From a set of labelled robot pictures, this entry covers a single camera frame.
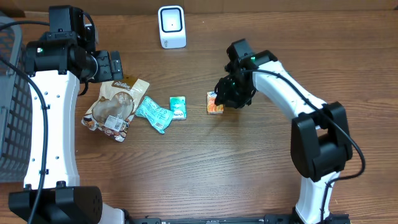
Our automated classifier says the small orange sachet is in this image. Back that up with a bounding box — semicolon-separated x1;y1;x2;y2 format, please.
206;91;224;114

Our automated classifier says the brown cookie bag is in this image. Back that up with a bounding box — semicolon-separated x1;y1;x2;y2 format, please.
81;77;150;142

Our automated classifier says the small green white sachet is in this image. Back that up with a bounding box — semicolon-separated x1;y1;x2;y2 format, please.
170;96;187;120

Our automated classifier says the teal snack packet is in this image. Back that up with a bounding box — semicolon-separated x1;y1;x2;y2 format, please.
135;96;174;134

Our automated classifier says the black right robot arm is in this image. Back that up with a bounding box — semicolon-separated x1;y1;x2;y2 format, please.
215;39;353;223

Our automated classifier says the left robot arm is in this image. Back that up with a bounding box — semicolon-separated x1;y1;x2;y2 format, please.
8;6;130;223

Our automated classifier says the white barcode scanner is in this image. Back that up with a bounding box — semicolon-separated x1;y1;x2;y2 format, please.
158;5;187;49

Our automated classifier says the grey plastic mesh basket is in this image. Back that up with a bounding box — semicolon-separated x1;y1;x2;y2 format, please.
1;25;32;183

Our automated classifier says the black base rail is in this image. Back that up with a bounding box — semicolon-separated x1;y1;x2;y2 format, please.
127;213;352;224

